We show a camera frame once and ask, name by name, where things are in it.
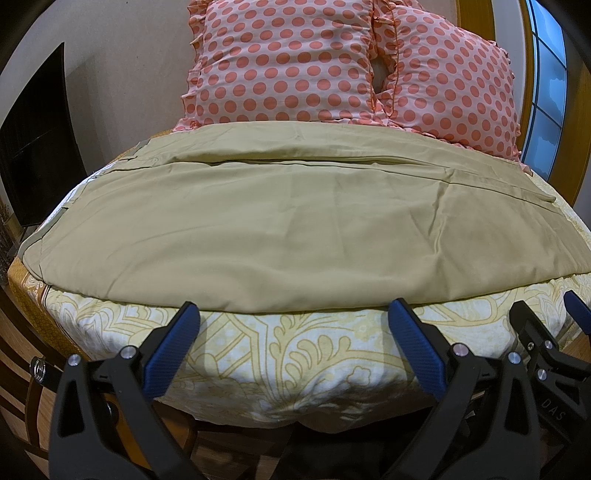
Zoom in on beige khaki pants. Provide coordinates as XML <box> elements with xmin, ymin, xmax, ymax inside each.
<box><xmin>19</xmin><ymin>122</ymin><xmax>590</xmax><ymax>314</ymax></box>

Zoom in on cream patterned bed sheet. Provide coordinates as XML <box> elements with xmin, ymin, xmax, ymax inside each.
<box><xmin>18</xmin><ymin>168</ymin><xmax>590</xmax><ymax>432</ymax></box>

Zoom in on blue glass window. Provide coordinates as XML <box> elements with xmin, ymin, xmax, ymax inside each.
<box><xmin>522</xmin><ymin>1</ymin><xmax>568</xmax><ymax>180</ymax></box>

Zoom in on pink polka dot pillow right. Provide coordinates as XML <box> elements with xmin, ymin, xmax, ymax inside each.
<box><xmin>373</xmin><ymin>1</ymin><xmax>521</xmax><ymax>162</ymax></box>

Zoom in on pink polka dot pillow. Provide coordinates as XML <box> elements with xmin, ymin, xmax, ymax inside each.
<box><xmin>373</xmin><ymin>1</ymin><xmax>521</xmax><ymax>162</ymax></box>
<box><xmin>175</xmin><ymin>0</ymin><xmax>386</xmax><ymax>132</ymax></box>

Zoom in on pink polka dot pillow left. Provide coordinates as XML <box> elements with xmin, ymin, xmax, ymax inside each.
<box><xmin>175</xmin><ymin>0</ymin><xmax>386</xmax><ymax>132</ymax></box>

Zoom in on wooden bed frame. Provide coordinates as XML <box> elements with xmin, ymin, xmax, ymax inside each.
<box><xmin>1</xmin><ymin>282</ymin><xmax>280</xmax><ymax>479</ymax></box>

